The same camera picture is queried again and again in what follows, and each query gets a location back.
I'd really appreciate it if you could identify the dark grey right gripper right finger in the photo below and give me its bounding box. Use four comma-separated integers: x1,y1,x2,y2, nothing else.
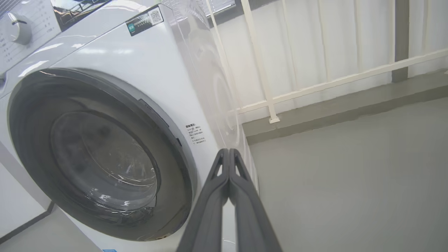
228,148,282,252

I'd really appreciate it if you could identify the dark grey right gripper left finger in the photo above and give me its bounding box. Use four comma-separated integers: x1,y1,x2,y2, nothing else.
177,148,230,252

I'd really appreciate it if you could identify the grey round washing machine door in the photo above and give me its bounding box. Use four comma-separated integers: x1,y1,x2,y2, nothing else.
7,68,198,242

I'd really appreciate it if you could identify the white front-load washing machine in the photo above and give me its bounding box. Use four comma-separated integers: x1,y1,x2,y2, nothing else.
0,0,259,252

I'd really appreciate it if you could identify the white washing machine control dial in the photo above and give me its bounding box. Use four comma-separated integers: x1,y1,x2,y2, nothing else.
7,13,33,45

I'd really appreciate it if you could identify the white metal railing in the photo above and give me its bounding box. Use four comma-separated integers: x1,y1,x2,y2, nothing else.
205,0,448,124

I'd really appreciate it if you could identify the white curtain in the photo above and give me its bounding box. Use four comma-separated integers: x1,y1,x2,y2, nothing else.
210,0,448,123

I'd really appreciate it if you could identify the black QR code label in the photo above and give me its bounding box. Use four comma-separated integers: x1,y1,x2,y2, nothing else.
125,6,164,36

